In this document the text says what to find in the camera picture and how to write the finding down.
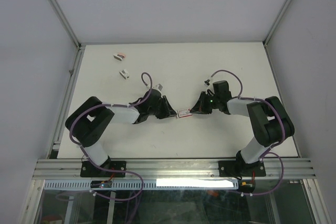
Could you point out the aluminium frame post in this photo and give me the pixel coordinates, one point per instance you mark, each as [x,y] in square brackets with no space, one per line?
[65,23]
[286,4]

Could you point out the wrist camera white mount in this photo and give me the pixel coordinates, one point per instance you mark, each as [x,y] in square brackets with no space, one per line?
[158,87]
[208,81]

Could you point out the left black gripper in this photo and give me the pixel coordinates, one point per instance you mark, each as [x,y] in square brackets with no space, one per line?
[168,111]

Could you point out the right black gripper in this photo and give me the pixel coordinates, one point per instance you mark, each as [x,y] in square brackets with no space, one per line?
[199,107]

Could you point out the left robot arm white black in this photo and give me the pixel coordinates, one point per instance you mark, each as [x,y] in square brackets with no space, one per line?
[88,123]

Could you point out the white slotted cable duct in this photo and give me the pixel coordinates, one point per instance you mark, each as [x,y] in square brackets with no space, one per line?
[148,184]

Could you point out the aluminium front rail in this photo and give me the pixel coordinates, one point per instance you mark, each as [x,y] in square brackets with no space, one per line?
[291,168]

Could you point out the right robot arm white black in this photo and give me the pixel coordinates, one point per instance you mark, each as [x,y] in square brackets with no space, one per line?
[269,120]

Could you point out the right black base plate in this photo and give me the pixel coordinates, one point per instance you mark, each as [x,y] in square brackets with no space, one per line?
[239,170]

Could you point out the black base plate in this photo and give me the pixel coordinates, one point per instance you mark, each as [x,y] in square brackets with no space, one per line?
[106,170]
[239,170]

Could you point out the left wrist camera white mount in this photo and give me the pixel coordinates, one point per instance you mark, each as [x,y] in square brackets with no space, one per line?
[158,87]

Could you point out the red white staple box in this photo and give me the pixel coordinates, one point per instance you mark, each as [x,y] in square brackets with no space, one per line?
[183,113]

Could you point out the pink white mini stapler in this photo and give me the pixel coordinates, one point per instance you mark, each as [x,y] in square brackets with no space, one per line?
[119,56]

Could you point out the right aluminium frame post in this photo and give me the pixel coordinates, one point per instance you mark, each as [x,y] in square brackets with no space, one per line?
[286,4]

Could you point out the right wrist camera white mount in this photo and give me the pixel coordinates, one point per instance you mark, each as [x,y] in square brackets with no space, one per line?
[208,81]

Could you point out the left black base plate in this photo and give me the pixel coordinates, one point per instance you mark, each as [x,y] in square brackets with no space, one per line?
[106,170]

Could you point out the left aluminium frame post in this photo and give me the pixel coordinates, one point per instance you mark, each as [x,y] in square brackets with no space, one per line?
[65,23]

